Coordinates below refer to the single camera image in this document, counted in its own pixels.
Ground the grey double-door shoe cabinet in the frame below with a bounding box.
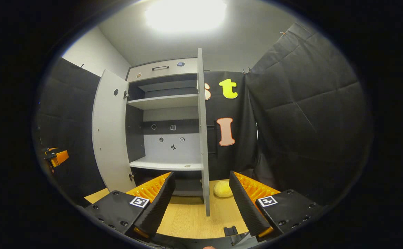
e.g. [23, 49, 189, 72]
[92, 48, 219, 217]

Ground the black backdrop cloth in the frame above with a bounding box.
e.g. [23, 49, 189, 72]
[32, 22, 373, 208]

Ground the grey cabinet shelf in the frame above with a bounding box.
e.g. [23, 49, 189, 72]
[127, 94, 199, 110]
[130, 156, 203, 171]

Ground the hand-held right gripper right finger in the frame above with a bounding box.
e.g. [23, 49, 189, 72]
[228, 171, 326, 238]

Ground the grey cabinet door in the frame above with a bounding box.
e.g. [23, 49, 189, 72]
[92, 69, 136, 193]
[197, 48, 219, 217]

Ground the ceiling light panel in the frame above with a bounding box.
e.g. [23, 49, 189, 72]
[144, 0, 228, 34]

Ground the yellow round sponge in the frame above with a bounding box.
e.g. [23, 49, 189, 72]
[214, 181, 234, 198]

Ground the grey cabinet drawer front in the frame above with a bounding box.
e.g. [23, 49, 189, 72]
[126, 58, 198, 83]

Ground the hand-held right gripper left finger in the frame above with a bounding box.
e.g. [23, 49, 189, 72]
[84, 172, 176, 239]

